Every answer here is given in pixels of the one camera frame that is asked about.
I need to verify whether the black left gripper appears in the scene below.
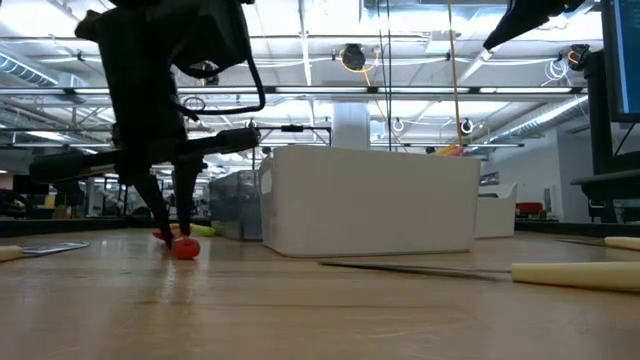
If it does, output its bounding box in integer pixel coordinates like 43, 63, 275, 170
29, 99, 261, 249

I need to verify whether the green silicone spoon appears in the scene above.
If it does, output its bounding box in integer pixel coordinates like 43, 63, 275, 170
169, 222, 218, 239

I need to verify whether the red silicone spoon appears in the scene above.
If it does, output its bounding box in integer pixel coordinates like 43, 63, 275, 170
151, 228, 202, 261

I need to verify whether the cream-handled table knife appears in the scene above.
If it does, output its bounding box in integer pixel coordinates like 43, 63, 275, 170
316, 259, 640, 294
554, 235, 640, 253
0, 240, 92, 264

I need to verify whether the grey translucent plastic bin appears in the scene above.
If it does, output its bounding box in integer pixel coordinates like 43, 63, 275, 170
208, 169, 264, 243

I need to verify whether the computer monitor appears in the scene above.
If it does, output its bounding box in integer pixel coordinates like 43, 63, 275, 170
599, 0, 640, 124

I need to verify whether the grey side desk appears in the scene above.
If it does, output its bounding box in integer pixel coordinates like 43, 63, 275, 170
570, 49, 640, 225

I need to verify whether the long ceiling light bar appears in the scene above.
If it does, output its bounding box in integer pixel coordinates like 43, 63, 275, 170
174, 85, 576, 96

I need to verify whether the red couch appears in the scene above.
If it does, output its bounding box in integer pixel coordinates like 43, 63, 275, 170
514, 201, 545, 219

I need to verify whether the white building column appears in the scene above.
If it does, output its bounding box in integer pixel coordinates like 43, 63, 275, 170
331, 102, 372, 147

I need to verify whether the large white plastic bin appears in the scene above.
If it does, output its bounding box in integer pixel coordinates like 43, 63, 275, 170
257, 144, 483, 259

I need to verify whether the small white plastic bin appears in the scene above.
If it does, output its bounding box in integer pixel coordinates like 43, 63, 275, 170
472, 182, 519, 240

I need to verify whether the black ceiling cord reel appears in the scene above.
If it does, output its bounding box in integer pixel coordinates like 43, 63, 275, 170
566, 43, 593, 73
340, 42, 368, 73

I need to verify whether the yellow hanging cable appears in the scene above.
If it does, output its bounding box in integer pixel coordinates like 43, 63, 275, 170
446, 0, 465, 148

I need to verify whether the black background rig frame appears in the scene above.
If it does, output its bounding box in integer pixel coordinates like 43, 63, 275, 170
258, 123, 333, 170

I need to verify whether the black hanging cable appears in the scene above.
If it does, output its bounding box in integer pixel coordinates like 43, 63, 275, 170
377, 0, 393, 144

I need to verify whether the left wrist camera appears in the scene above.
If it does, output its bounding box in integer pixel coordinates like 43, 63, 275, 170
169, 0, 252, 77

